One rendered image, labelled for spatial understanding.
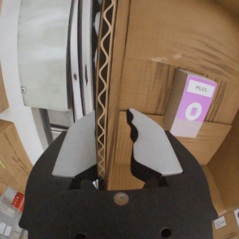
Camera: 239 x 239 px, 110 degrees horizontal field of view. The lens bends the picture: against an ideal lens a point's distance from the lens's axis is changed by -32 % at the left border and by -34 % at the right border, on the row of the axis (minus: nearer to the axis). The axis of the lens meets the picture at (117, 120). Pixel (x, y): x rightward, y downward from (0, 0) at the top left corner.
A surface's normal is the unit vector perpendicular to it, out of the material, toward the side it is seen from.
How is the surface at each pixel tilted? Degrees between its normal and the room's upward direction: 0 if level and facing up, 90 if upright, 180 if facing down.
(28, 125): 0
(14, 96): 0
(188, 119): 0
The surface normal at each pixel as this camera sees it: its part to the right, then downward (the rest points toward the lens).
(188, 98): -0.06, 0.53
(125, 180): 0.10, -0.84
